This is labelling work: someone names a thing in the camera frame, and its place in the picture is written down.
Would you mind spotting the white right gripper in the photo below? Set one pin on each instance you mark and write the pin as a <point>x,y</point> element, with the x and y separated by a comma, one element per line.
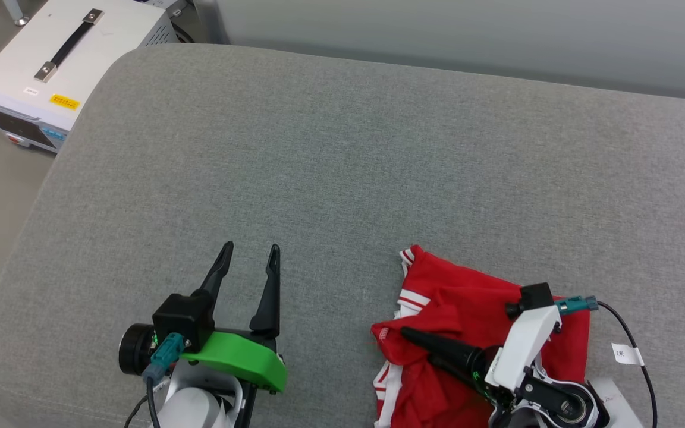
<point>524,345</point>

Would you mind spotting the yellow warning label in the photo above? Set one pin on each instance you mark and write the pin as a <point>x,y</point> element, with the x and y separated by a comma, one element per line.
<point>64,101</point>

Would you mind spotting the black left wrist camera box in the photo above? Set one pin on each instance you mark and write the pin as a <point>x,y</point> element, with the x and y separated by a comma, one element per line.
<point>183,321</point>

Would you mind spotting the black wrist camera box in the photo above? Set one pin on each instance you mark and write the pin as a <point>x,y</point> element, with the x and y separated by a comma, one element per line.
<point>183,321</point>
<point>533,299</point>

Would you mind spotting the grey metal post foot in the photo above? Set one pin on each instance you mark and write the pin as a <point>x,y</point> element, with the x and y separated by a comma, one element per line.
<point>16,13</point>

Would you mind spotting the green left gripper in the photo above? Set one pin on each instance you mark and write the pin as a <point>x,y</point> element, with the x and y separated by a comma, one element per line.
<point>241,359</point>

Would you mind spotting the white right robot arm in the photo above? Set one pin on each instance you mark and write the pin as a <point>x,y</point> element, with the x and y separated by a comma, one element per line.
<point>556,404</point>

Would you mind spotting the white equipment box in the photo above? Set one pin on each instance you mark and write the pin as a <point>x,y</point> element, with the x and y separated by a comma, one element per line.
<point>99,53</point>

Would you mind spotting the red and white jersey shirt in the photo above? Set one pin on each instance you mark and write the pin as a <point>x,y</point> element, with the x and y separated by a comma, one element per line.
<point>449,303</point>

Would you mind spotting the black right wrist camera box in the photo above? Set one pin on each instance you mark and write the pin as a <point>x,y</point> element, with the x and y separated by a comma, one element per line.
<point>533,299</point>

